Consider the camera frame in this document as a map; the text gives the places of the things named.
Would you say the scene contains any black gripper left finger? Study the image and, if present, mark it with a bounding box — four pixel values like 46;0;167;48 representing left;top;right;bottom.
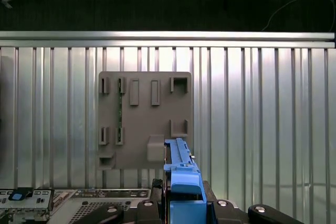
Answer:
91;178;169;224

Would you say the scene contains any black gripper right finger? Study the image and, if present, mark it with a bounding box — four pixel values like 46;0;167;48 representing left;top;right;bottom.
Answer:
202;180;305;224

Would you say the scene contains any hard disk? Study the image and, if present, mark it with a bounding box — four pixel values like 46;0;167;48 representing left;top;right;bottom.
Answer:
162;137;218;224

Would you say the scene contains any black PC case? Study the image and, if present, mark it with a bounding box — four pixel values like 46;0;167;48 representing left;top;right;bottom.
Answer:
0;186;163;224

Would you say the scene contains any grey parts rack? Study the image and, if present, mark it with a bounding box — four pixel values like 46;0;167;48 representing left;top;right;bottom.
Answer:
97;71;194;171

